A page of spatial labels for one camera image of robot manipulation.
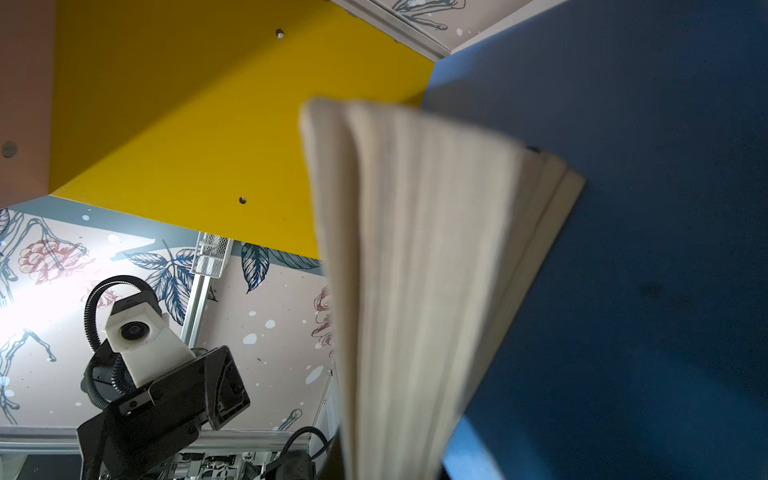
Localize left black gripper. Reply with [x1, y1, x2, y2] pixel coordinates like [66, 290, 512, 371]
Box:
[77, 346, 250, 479]

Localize navy blue book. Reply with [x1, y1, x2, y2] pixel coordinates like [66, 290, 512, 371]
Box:
[299, 99, 586, 479]

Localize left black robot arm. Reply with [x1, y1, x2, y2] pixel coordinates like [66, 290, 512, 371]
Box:
[77, 275, 250, 479]

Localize yellow pink blue shelf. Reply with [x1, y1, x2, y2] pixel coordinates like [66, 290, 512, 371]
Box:
[0, 0, 768, 480]

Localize white wire mesh basket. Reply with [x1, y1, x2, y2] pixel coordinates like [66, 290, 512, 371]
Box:
[190, 232, 234, 279]

